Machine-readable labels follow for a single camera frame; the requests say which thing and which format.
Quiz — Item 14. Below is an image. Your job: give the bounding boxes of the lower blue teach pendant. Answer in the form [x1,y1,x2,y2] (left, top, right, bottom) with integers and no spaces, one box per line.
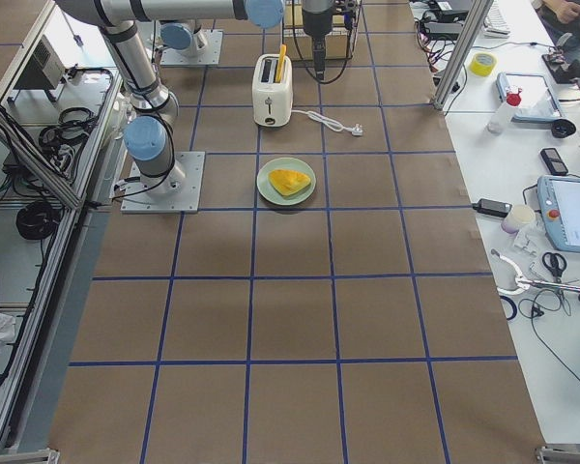
[537,176,580,253]

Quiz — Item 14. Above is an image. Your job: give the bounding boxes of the white toaster power cable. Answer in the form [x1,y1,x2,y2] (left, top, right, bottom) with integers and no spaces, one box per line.
[291,109,366,138]

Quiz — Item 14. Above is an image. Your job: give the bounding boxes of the wooden wire-frame shelf rack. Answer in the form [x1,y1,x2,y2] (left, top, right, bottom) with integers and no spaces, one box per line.
[282,0,362,61]

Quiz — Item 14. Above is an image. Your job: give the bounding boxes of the blue tape roll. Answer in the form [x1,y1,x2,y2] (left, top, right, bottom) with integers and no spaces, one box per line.
[499,295,518,321]

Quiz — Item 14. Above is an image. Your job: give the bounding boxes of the black scissors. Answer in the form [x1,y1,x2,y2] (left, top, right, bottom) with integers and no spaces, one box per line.
[541,251,567,283]

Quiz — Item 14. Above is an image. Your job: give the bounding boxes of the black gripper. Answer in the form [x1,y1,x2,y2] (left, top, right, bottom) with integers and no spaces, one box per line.
[302,0,334,58]

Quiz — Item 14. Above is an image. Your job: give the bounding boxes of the white cup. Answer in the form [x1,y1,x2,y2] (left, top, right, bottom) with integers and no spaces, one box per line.
[501,204,536,234]

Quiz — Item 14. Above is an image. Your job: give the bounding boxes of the pale green round plate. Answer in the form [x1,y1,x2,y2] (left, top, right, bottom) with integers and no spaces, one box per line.
[256,157,316,206]

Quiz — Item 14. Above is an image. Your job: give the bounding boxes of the black round cap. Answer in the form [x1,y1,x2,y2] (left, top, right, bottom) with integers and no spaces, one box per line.
[550,118,577,139]

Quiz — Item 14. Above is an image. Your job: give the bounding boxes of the upper teach pendant tablet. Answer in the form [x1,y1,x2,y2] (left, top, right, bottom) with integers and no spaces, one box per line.
[496,72,564,124]

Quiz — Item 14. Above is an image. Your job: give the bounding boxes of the black phone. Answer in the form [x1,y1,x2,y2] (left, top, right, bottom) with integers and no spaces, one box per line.
[540,148,568,176]

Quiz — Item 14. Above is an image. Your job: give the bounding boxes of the black coiled cable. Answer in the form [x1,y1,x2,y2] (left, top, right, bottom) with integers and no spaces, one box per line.
[15,198,62,242]

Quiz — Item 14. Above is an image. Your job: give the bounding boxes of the yellow toast slice in toaster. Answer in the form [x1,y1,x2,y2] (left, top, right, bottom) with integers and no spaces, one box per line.
[275,43,287,83]

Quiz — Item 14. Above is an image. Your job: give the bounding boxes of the aluminium frame post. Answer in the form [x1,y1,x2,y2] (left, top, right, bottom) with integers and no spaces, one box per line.
[432,0,493,110]

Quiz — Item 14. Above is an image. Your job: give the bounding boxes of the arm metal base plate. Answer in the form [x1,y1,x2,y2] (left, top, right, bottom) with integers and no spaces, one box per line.
[160,24,223,67]
[121,151,205,214]

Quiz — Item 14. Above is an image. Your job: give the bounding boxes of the grey control box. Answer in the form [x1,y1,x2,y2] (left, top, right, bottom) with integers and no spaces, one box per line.
[14,36,67,102]

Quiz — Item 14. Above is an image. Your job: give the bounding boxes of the black power adapter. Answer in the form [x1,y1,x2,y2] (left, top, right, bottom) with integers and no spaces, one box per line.
[472,198,512,218]

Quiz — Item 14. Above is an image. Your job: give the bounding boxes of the white two-slot toaster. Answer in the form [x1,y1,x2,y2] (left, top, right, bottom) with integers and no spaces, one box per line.
[251,54,293,128]

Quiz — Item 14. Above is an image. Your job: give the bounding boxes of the red-capped plastic bottle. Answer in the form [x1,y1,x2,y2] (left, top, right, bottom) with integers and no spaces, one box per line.
[486,86,522,134]

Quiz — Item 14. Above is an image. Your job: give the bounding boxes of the yellow triangular bread on plate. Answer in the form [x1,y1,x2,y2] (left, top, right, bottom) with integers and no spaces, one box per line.
[268,169,311,196]

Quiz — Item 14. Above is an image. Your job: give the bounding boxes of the yellow tape roll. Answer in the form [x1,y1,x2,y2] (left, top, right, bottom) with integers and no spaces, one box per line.
[469,52,497,77]

